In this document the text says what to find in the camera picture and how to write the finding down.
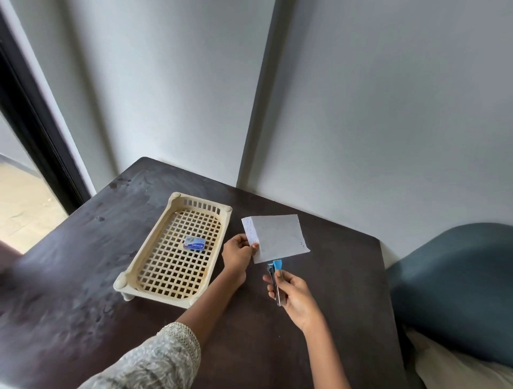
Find person's right hand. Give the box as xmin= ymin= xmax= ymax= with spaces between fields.
xmin=263 ymin=269 xmax=324 ymax=332

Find person's left hand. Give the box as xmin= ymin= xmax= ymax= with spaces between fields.
xmin=221 ymin=234 xmax=260 ymax=286

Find blue metal stapler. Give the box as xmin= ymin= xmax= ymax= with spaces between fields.
xmin=267 ymin=260 xmax=284 ymax=308

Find white paper sheet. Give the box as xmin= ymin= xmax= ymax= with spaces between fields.
xmin=241 ymin=214 xmax=311 ymax=264

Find person's right forearm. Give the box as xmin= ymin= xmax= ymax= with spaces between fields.
xmin=301 ymin=315 xmax=352 ymax=389

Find person's left forearm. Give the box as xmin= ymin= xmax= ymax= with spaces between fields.
xmin=79 ymin=268 xmax=247 ymax=389

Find dark wooden table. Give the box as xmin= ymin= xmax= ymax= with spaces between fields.
xmin=0 ymin=157 xmax=409 ymax=389

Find cream plastic lattice tray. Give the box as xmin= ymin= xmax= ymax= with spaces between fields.
xmin=113 ymin=192 xmax=233 ymax=309

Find blue upholstered chair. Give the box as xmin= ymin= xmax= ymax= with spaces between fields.
xmin=386 ymin=223 xmax=513 ymax=368

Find white cloth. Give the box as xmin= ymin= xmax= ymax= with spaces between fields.
xmin=404 ymin=325 xmax=513 ymax=389

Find dark window frame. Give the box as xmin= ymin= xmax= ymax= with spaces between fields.
xmin=0 ymin=8 xmax=92 ymax=216

